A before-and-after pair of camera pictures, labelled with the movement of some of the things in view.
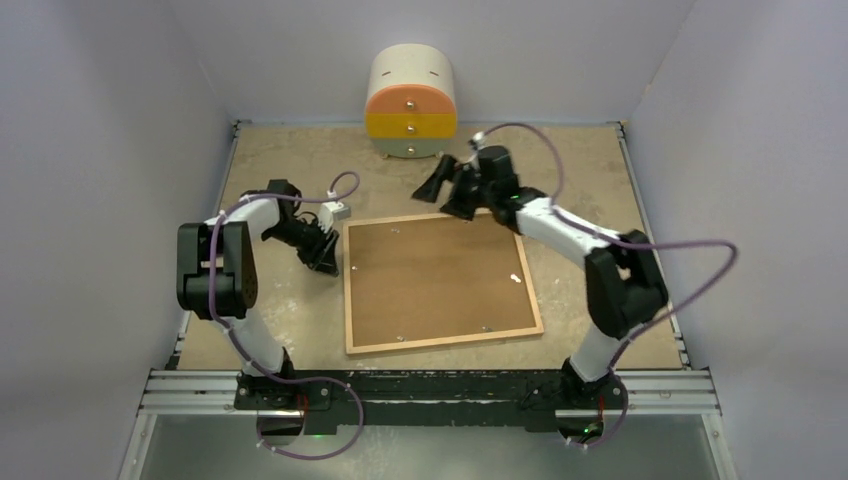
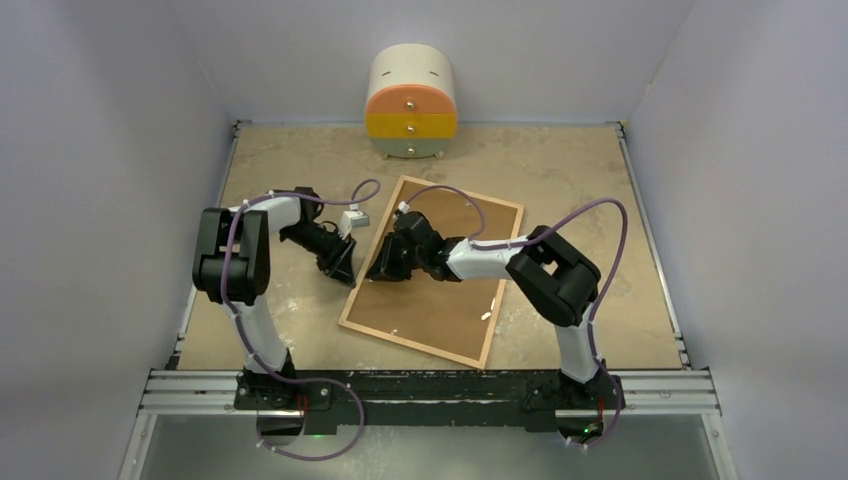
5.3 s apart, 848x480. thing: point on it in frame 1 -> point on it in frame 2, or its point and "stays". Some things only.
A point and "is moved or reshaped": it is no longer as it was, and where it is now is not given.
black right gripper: (454, 205) -> (386, 268)
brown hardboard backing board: (435, 278) is moved or reshaped
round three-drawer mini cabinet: (410, 104) stays
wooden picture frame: (488, 335) -> (449, 319)
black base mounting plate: (431, 398) stays
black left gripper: (321, 256) stays
